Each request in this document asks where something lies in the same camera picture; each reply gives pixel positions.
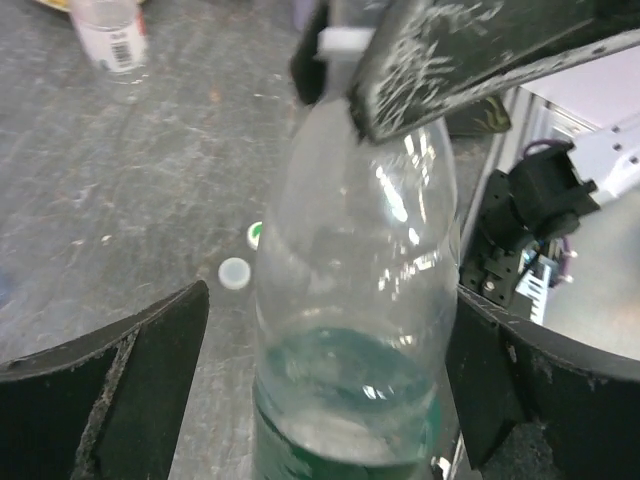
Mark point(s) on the white bottle cap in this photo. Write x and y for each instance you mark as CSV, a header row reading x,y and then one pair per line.
x,y
234,273

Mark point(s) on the yellow woven tray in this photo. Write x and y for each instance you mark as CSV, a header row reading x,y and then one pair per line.
x,y
58,5

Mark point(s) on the slotted cable duct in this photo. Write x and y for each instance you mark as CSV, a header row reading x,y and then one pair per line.
x,y
536,286

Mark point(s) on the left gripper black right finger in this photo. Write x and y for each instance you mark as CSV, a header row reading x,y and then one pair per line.
x,y
534,404

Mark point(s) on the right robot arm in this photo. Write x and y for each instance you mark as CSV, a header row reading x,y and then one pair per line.
x,y
542,198

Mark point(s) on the green-white Cestbon cap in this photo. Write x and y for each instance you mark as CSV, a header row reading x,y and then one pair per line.
x,y
253,235

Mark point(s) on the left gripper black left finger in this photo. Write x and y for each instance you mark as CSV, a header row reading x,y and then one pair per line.
x,y
108,404

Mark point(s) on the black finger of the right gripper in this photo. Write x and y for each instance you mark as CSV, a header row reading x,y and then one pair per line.
x,y
427,59
308,71

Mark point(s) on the red-label clear bottle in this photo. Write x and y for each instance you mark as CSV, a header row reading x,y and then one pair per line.
x,y
113,36

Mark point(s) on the green-label Cestbon bottle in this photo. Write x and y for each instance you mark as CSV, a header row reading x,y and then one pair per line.
x,y
356,281

